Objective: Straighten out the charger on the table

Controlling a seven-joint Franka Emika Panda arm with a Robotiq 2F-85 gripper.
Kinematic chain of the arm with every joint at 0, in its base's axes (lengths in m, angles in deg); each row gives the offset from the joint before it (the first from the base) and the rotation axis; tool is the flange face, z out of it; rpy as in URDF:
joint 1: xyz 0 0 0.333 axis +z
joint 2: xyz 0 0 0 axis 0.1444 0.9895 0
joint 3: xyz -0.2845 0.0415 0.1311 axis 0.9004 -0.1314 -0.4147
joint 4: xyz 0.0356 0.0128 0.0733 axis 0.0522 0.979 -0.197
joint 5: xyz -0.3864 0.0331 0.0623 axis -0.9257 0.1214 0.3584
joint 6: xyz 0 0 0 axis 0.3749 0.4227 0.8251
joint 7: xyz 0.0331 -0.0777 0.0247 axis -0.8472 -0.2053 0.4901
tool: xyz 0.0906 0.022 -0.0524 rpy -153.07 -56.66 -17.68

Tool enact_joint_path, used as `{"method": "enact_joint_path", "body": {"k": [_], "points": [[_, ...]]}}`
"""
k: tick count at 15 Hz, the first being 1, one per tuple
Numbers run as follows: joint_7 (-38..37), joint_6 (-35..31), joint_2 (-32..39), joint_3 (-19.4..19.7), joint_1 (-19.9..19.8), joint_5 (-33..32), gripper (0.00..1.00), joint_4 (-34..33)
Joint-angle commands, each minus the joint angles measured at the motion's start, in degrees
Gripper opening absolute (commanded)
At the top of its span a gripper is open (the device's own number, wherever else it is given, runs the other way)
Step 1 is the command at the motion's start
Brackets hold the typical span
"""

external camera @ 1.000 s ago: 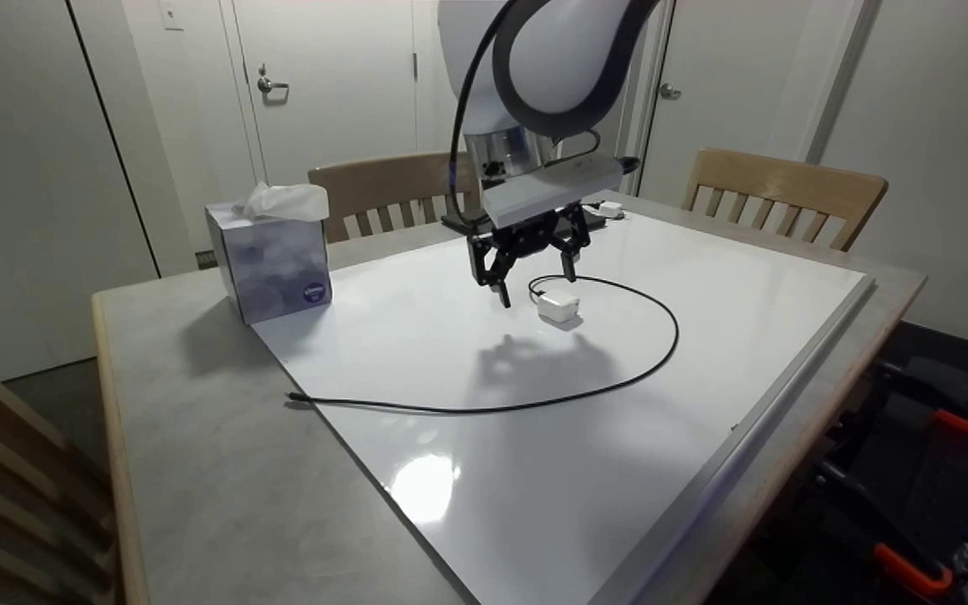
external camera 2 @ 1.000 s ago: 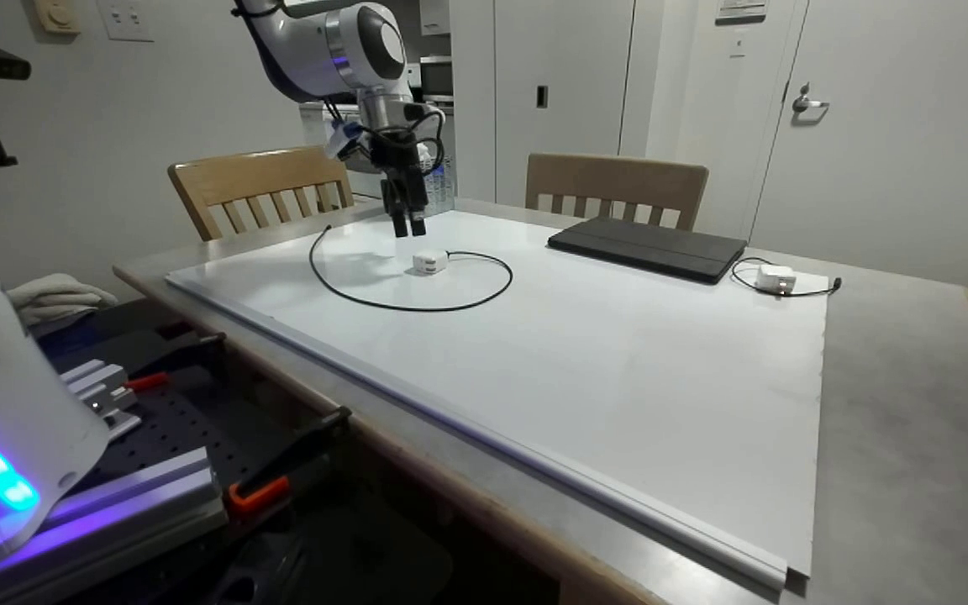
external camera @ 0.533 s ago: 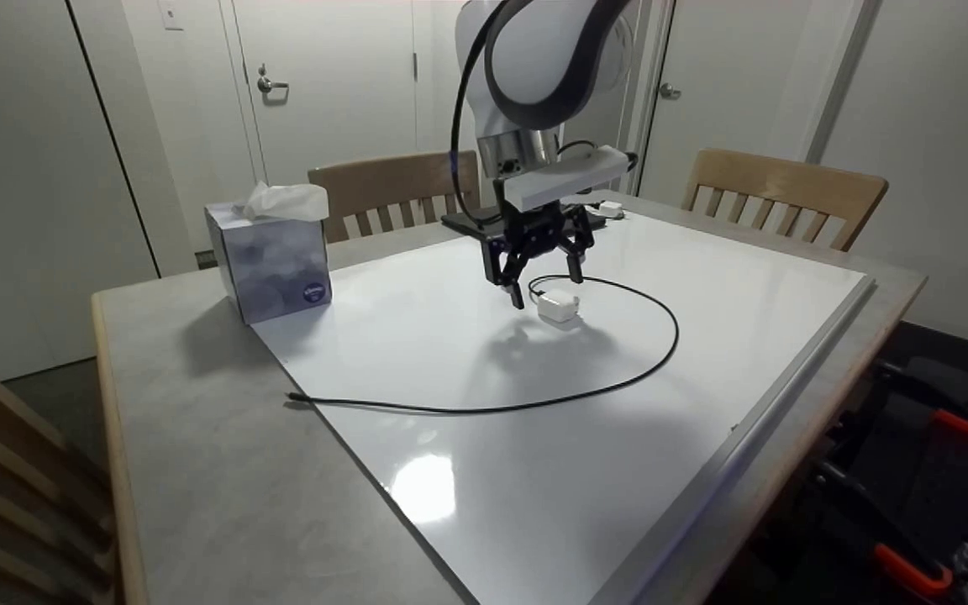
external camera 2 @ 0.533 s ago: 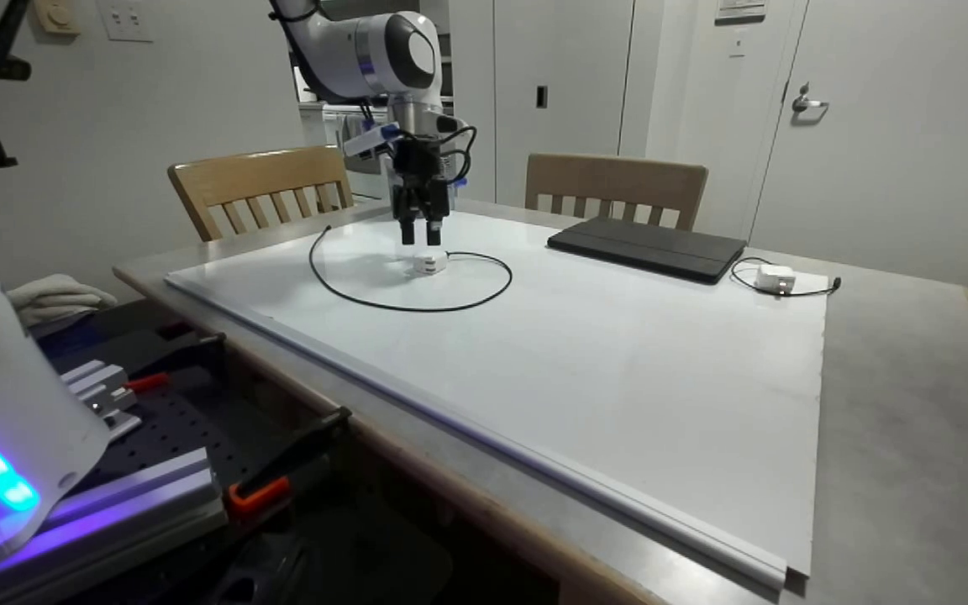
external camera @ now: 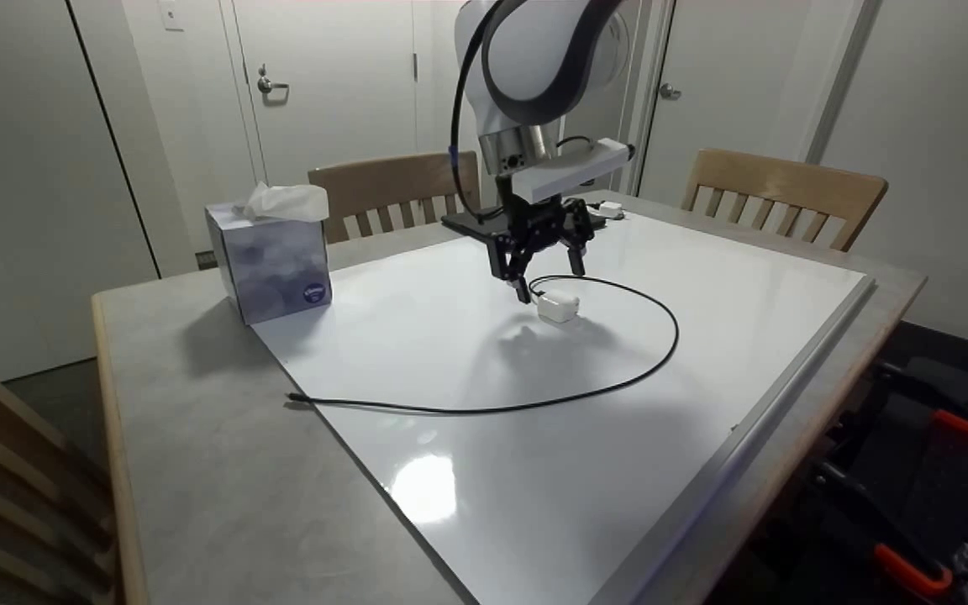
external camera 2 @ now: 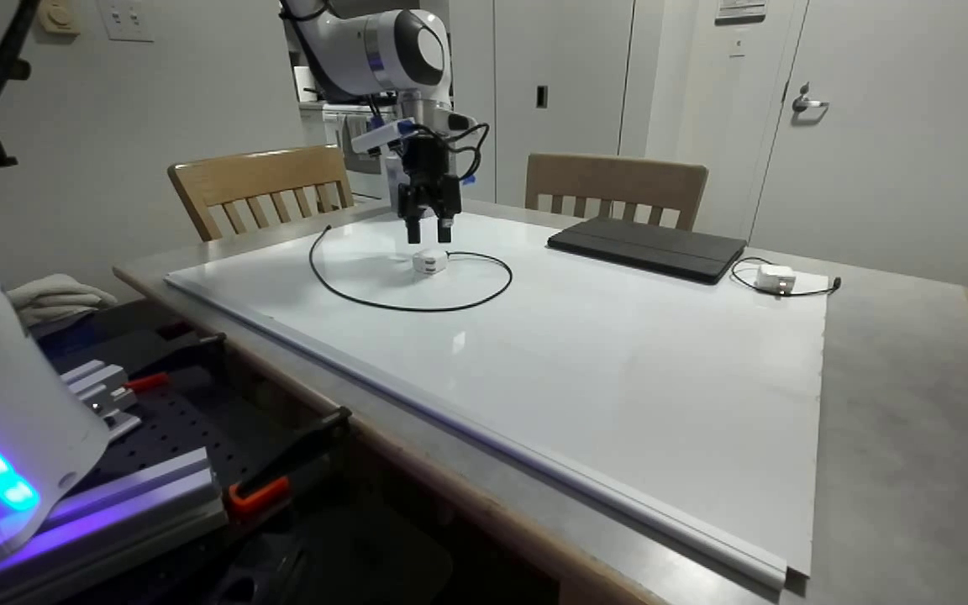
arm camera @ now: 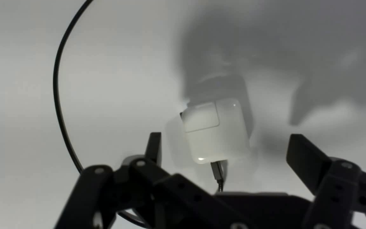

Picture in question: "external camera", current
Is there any long black charger cable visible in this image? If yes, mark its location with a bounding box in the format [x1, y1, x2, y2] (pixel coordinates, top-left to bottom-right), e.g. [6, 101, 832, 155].
[286, 271, 681, 417]

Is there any metal door lever handle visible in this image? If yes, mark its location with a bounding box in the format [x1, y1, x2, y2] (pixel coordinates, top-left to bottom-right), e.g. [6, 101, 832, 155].
[253, 65, 293, 112]

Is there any wooden slat-back chair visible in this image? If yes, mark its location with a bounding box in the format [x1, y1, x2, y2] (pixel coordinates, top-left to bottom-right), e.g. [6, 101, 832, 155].
[677, 149, 891, 256]
[306, 149, 485, 245]
[0, 341, 124, 605]

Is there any large white whiteboard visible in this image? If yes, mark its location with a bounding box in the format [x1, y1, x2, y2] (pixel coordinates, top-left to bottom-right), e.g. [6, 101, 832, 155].
[249, 204, 878, 605]

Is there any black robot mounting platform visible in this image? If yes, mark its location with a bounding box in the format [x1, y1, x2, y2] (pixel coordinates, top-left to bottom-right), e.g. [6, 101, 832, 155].
[715, 324, 968, 605]

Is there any black closed laptop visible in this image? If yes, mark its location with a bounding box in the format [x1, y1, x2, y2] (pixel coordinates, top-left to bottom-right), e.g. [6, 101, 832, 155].
[440, 204, 509, 245]

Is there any orange handled black clamp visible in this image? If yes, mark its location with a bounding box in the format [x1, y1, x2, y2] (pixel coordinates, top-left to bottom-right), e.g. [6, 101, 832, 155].
[866, 541, 956, 597]
[931, 407, 968, 448]

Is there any white door with lever handle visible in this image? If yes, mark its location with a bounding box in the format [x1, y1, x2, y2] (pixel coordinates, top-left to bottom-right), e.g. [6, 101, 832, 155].
[220, 0, 478, 214]

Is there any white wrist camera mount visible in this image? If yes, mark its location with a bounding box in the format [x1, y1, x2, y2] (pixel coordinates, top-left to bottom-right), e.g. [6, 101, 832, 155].
[501, 133, 635, 208]

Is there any white charger adapter brick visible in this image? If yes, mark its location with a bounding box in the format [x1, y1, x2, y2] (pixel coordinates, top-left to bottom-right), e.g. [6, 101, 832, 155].
[534, 290, 582, 329]

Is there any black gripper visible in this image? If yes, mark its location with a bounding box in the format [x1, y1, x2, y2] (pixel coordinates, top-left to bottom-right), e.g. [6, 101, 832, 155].
[479, 191, 606, 307]

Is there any plain white side door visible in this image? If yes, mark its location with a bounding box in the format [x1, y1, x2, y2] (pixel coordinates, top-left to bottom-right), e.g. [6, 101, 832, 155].
[635, 0, 832, 211]

